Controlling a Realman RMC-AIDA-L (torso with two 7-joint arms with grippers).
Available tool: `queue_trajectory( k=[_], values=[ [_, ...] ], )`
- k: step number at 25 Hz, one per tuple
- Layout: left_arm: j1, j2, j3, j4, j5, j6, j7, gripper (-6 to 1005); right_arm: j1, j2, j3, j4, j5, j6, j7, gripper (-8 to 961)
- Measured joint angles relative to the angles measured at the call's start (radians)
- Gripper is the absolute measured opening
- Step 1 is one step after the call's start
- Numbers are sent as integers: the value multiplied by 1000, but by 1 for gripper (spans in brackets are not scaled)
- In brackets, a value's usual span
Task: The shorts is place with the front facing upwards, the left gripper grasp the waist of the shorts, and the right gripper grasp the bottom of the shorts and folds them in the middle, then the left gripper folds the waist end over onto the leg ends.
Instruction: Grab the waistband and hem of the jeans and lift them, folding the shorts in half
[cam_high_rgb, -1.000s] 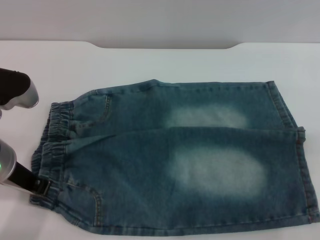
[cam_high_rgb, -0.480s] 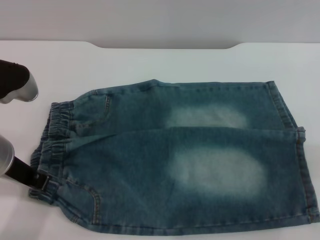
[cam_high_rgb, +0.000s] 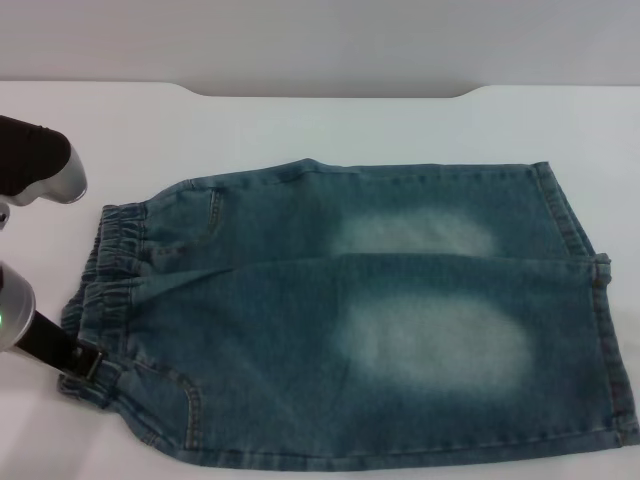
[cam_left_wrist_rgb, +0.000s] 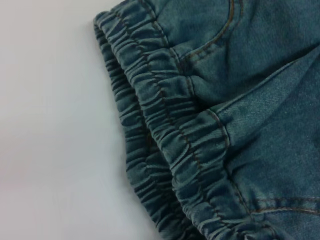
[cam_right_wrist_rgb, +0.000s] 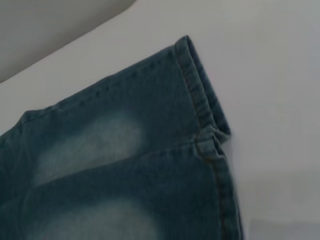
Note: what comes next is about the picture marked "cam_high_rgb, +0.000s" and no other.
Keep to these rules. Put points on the blue denim shorts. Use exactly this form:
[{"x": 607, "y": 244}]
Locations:
[{"x": 325, "y": 325}]

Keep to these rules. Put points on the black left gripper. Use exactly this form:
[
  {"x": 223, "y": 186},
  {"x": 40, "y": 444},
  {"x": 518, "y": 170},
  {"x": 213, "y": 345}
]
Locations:
[{"x": 50, "y": 342}]

